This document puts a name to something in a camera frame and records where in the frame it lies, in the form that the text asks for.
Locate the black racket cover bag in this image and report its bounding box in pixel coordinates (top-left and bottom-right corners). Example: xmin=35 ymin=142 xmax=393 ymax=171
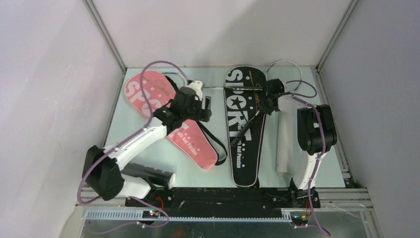
xmin=223 ymin=66 xmax=273 ymax=188

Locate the white black racket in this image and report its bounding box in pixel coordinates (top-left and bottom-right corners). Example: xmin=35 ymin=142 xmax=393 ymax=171
xmin=224 ymin=60 xmax=303 ymax=147

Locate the white shuttlecock tube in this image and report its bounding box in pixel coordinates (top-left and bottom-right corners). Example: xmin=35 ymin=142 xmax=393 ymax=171
xmin=276 ymin=112 xmax=295 ymax=178

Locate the pink racket cover bag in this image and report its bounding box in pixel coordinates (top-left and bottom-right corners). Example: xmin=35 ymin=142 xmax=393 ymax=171
xmin=124 ymin=70 xmax=218 ymax=170

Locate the black shuttlecock tube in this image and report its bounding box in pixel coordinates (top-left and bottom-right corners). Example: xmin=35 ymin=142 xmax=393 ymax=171
xmin=122 ymin=163 xmax=175 ymax=189

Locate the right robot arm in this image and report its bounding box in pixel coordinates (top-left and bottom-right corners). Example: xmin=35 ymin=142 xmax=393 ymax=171
xmin=261 ymin=79 xmax=338 ymax=207

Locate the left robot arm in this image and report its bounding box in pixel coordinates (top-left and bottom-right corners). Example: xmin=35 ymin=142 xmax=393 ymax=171
xmin=81 ymin=80 xmax=211 ymax=207

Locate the white racket under pink racket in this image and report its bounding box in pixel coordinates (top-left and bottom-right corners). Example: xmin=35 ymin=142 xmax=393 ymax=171
xmin=163 ymin=72 xmax=263 ymax=91

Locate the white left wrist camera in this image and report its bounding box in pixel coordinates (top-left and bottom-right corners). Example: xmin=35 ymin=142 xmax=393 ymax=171
xmin=187 ymin=80 xmax=204 ymax=101

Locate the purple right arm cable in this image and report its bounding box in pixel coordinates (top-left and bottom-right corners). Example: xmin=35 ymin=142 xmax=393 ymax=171
xmin=285 ymin=79 xmax=332 ymax=237

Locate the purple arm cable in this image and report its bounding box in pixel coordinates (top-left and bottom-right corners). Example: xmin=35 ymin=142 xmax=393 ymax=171
xmin=77 ymin=60 xmax=189 ymax=235
xmin=285 ymin=79 xmax=332 ymax=237

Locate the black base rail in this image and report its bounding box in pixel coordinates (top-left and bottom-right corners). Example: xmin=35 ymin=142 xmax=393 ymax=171
xmin=144 ymin=187 xmax=320 ymax=219

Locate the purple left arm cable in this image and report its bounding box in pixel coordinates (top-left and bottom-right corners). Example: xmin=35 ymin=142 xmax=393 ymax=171
xmin=77 ymin=60 xmax=189 ymax=235

